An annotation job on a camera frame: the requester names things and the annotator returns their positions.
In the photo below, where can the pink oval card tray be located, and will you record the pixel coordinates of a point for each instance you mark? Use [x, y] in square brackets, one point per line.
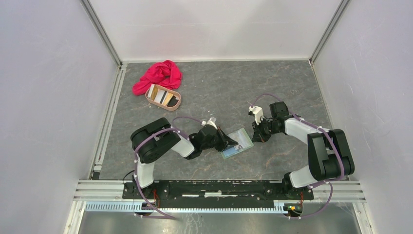
[173, 104]

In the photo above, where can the gold card in tray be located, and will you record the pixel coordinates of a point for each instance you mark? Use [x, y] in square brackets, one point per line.
[163, 97]

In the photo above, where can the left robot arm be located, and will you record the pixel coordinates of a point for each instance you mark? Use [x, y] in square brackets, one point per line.
[153, 140]

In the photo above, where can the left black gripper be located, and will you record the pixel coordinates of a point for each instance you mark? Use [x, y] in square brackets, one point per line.
[224, 139]

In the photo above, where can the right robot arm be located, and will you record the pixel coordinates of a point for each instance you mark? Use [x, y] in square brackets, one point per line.
[329, 155]

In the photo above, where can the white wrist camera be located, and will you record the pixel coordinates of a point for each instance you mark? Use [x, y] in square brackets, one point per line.
[256, 112]
[210, 122]

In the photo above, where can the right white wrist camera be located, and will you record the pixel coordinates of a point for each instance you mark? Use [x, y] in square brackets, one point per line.
[256, 112]

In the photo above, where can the aluminium frame rail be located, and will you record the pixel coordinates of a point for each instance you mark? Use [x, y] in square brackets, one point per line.
[106, 196]

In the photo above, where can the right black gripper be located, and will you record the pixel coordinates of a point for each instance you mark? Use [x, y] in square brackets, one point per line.
[258, 135]

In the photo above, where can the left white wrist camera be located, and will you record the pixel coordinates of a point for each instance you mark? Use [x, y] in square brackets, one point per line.
[210, 122]

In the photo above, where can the stack of upright cards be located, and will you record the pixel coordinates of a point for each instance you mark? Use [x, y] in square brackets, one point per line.
[152, 92]

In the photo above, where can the green card holder wallet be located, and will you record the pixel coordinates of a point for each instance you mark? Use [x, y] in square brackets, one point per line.
[241, 137]

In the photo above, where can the red crumpled cloth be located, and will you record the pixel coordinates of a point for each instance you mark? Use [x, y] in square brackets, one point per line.
[166, 74]

